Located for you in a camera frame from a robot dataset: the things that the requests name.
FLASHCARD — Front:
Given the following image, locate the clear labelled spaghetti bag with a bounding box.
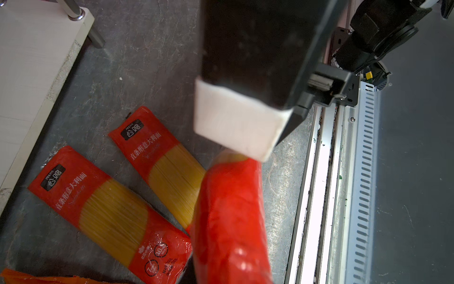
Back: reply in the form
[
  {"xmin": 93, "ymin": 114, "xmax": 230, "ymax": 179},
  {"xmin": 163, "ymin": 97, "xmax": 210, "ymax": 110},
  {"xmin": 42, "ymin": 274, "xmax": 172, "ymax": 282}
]
[{"xmin": 190, "ymin": 149, "xmax": 273, "ymax": 284}]

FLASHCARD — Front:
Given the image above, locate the red spaghetti bag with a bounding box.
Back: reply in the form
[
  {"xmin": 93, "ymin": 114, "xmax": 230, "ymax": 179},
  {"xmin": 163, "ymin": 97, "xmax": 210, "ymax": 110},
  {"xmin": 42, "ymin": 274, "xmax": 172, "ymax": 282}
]
[
  {"xmin": 28, "ymin": 146, "xmax": 192, "ymax": 284},
  {"xmin": 109, "ymin": 106, "xmax": 205, "ymax": 231}
]

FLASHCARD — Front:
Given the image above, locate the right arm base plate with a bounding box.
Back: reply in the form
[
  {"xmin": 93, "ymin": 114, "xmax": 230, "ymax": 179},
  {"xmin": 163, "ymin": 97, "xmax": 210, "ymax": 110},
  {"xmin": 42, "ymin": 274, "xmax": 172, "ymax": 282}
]
[{"xmin": 301, "ymin": 27, "xmax": 360, "ymax": 107}]

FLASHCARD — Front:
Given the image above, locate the orange pastatime macaroni bag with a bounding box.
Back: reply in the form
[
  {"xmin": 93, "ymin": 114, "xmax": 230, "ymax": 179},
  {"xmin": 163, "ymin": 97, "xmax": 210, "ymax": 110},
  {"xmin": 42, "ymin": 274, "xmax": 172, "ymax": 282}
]
[{"xmin": 1, "ymin": 269, "xmax": 105, "ymax": 284}]

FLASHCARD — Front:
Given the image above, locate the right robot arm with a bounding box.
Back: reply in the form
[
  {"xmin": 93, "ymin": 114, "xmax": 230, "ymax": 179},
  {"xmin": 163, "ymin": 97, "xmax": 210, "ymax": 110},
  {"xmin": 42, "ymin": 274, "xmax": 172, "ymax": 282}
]
[{"xmin": 331, "ymin": 0, "xmax": 438, "ymax": 74}]

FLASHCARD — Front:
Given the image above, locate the white two-tier shelf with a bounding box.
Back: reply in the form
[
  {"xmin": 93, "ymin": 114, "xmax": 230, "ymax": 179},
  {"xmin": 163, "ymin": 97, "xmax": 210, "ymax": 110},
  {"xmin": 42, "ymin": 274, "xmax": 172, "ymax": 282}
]
[{"xmin": 1, "ymin": 1, "xmax": 104, "ymax": 207}]

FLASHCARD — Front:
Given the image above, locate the aluminium rail front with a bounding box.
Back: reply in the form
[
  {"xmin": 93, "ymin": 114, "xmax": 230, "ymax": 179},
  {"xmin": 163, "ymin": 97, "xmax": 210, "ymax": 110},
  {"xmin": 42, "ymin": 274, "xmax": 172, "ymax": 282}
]
[{"xmin": 285, "ymin": 82, "xmax": 380, "ymax": 284}]

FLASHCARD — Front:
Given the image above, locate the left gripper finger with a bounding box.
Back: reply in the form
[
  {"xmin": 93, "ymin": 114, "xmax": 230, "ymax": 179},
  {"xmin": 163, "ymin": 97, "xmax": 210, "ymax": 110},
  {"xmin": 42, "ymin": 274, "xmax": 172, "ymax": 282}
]
[{"xmin": 194, "ymin": 1, "xmax": 346, "ymax": 162}]

